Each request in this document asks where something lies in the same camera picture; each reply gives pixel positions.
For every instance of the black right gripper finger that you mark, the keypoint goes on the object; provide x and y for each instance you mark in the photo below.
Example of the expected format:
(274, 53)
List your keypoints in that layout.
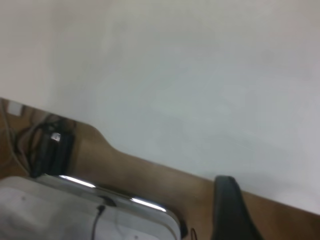
(232, 212)

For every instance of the black power unit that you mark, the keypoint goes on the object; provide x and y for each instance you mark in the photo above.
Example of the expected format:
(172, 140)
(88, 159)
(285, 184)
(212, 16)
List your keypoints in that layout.
(55, 155)

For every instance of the white wall socket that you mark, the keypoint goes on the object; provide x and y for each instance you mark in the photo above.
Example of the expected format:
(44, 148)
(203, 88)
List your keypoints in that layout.
(15, 109)

